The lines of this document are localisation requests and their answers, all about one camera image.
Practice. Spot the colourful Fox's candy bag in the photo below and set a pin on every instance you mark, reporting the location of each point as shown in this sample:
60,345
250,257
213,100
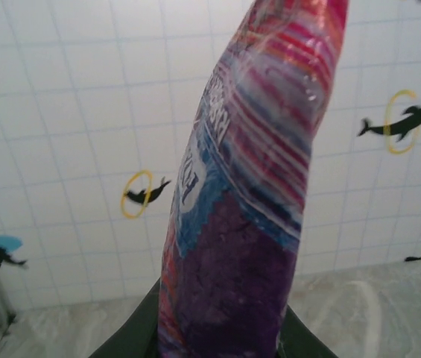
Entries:
240,186

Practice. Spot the shark blue circle sticker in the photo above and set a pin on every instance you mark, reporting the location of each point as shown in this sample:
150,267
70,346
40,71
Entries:
1,248

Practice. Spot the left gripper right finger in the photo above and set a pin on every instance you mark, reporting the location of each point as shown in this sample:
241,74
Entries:
299,339

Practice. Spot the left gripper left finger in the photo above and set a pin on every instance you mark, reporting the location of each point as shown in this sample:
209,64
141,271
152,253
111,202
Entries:
139,332

